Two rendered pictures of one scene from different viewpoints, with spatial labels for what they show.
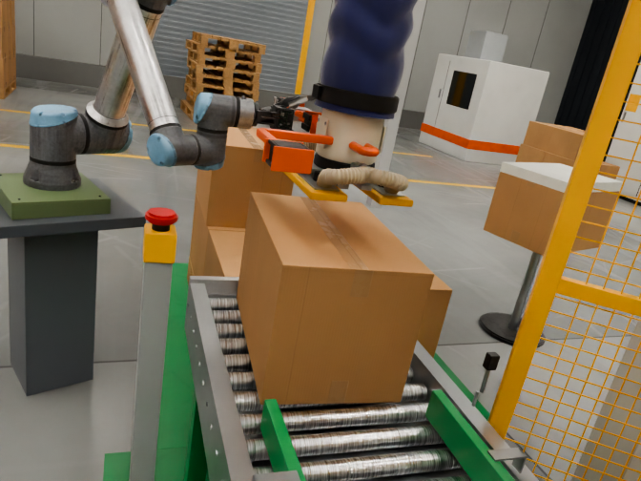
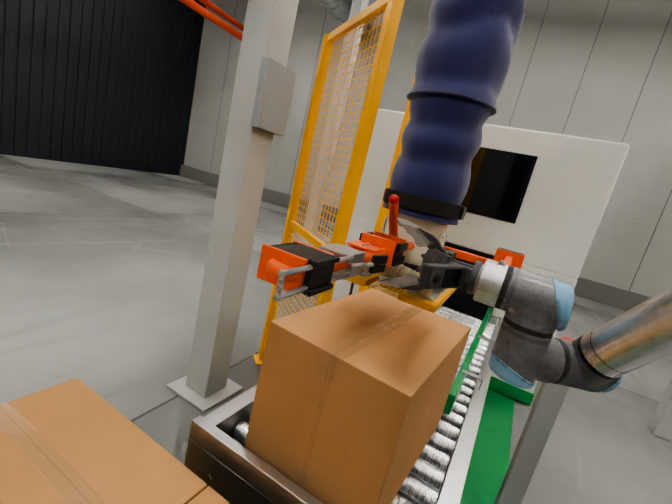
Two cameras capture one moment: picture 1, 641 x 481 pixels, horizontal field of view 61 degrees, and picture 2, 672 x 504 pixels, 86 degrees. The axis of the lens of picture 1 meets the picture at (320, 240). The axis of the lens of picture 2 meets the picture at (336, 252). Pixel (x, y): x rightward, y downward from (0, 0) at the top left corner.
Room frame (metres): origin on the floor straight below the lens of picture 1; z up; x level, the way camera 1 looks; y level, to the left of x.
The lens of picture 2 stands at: (2.36, 0.61, 1.35)
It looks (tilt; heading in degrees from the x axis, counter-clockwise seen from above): 12 degrees down; 228
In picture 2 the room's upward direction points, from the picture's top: 14 degrees clockwise
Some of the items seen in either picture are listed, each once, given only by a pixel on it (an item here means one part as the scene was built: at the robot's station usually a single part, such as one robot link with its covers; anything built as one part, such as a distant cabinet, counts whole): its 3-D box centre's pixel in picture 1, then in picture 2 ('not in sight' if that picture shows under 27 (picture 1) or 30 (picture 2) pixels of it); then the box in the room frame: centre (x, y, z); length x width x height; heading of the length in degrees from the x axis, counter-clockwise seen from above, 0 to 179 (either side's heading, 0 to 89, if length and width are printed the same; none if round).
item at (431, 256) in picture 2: (272, 116); (449, 268); (1.66, 0.21, 1.21); 0.12 x 0.09 x 0.08; 112
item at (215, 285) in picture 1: (284, 286); (293, 499); (1.84, 0.10, 0.58); 0.70 x 0.03 x 0.06; 111
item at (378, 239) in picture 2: (320, 123); (382, 248); (1.73, 0.07, 1.21); 0.10 x 0.08 x 0.06; 112
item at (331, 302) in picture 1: (319, 287); (368, 382); (1.52, -0.02, 0.75); 0.60 x 0.40 x 0.40; 18
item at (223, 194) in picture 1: (242, 173); not in sight; (2.78, 0.47, 0.74); 0.60 x 0.40 x 0.40; 20
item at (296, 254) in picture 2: not in sight; (296, 265); (2.05, 0.20, 1.21); 0.08 x 0.07 x 0.05; 22
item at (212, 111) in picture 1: (216, 110); (534, 298); (1.61, 0.37, 1.21); 0.12 x 0.09 x 0.10; 112
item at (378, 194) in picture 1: (371, 179); (373, 265); (1.53, -0.11, 1.11); 0.34 x 0.10 x 0.05; 22
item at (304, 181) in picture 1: (310, 174); (432, 285); (1.46, 0.06, 1.11); 0.34 x 0.10 x 0.05; 22
